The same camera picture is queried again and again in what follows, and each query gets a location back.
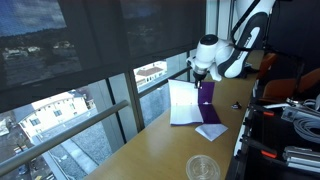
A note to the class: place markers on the white punched paper sheets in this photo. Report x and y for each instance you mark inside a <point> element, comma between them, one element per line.
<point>184,103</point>

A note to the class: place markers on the small black binder clip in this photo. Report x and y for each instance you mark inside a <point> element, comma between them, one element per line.
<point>236,105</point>

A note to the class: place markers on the black clamp orange tip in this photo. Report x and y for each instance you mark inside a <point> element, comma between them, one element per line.
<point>264,112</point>
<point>261,150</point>

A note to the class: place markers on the grey device box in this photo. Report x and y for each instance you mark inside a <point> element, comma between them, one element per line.
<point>293,113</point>

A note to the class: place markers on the silver metal bars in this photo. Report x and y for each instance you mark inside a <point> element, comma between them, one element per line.
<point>301,159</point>

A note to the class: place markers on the white and purple cloth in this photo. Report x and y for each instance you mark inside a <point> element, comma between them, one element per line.
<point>208,113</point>

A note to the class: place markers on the black equipment cart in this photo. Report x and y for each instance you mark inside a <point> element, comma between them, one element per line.
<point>266,140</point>

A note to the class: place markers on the dark mesh window blind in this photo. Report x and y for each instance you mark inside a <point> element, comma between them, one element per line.
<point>100,40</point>

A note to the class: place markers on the clear plastic cup lid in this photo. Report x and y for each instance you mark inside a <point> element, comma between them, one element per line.
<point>203,168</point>

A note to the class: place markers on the grey metal handrail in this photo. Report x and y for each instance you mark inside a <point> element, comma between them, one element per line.
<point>160,82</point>
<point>66,133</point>

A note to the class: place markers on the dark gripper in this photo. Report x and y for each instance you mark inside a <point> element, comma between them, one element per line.
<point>199,68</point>

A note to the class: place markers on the loose white paper sheet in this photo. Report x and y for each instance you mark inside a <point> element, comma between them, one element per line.
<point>211,131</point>

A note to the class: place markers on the orange chair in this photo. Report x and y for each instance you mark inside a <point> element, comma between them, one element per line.
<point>267,64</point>
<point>293,86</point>

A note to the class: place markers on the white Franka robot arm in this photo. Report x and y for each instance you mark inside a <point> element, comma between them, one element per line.
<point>243,40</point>

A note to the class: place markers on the dark window frame post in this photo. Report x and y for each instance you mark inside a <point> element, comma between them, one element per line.
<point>135,100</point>

